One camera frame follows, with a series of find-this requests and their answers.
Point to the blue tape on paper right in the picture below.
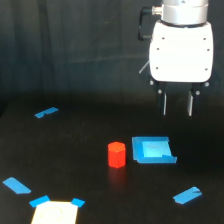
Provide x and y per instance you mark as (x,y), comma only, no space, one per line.
(77,202)

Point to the blue tape strip near right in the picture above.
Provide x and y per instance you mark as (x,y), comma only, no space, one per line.
(187,195)

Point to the blue tape strip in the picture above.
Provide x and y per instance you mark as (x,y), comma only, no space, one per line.
(16,186)
(46,112)
(187,195)

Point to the red hexagonal block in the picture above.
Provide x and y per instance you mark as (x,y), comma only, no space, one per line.
(116,154)

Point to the blue tape on paper left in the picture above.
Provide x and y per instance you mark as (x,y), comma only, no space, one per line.
(34,203)

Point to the blue tape on paper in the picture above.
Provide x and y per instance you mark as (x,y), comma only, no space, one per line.
(34,203)
(77,202)

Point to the blue tape strip near left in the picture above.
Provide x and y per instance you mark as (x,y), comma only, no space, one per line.
(16,186)

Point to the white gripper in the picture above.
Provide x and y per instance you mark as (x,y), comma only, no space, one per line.
(180,55)

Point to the white paper sheet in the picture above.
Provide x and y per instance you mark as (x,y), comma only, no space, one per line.
(53,212)

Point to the blue tape strip far left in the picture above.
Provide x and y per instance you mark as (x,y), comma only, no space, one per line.
(46,112)

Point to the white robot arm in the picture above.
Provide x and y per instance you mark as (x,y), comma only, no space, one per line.
(180,13)

